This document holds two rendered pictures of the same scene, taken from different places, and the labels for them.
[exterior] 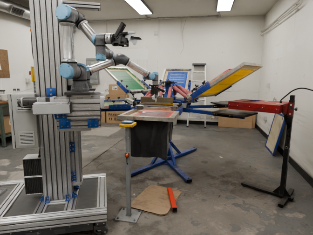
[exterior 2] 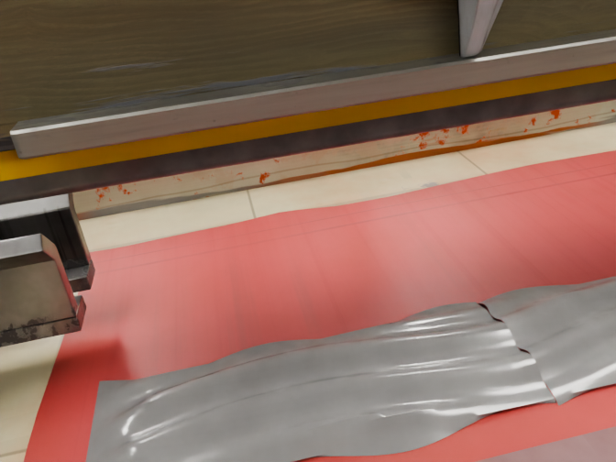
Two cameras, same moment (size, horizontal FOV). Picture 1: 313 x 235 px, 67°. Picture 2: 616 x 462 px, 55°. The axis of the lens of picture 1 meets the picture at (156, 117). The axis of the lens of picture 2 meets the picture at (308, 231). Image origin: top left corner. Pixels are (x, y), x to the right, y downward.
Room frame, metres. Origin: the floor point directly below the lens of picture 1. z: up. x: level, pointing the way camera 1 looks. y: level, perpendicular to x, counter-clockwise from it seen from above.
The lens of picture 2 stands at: (2.70, 0.15, 1.13)
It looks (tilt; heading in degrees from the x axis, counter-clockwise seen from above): 28 degrees down; 340
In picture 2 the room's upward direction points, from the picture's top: 7 degrees counter-clockwise
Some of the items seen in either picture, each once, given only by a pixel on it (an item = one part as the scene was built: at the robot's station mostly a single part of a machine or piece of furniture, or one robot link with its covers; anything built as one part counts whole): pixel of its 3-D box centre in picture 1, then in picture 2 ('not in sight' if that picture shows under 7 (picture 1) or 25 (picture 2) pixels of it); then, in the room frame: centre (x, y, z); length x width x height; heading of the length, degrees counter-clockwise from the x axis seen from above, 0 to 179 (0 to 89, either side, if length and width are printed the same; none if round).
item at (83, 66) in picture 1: (78, 71); not in sight; (2.01, 0.65, 1.42); 0.13 x 0.12 x 0.14; 167
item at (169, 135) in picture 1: (169, 134); not in sight; (2.63, -0.16, 0.74); 0.46 x 0.04 x 0.42; 168
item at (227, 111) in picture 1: (204, 111); not in sight; (3.31, -0.68, 0.91); 1.34 x 0.40 x 0.08; 48
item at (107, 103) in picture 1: (110, 99); not in sight; (3.48, 0.68, 1.05); 1.08 x 0.61 x 0.23; 108
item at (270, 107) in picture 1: (260, 105); not in sight; (2.81, -1.24, 1.06); 0.61 x 0.46 x 0.12; 48
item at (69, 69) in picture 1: (68, 43); not in sight; (1.88, 0.68, 1.63); 0.15 x 0.12 x 0.55; 167
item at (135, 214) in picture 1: (128, 170); not in sight; (2.20, 0.27, 0.48); 0.22 x 0.22 x 0.96; 78
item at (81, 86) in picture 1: (79, 85); not in sight; (2.02, 0.65, 1.31); 0.15 x 0.15 x 0.10
